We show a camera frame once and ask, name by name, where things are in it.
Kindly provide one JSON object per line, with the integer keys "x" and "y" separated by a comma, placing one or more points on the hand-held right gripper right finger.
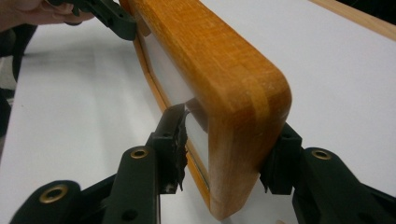
{"x": 281, "y": 165}

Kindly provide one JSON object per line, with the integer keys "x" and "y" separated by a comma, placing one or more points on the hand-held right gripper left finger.
{"x": 169, "y": 149}

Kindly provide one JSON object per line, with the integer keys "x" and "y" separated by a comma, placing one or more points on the wooden picture frame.
{"x": 218, "y": 62}

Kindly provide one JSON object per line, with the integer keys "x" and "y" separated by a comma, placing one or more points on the white table sheet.
{"x": 77, "y": 109}

